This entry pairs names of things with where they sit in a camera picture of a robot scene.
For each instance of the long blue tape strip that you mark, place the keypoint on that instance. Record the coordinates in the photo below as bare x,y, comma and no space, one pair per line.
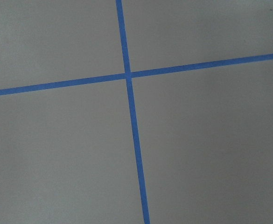
142,73

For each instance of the crossing blue tape strip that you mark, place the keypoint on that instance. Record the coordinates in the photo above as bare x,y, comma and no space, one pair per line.
132,110

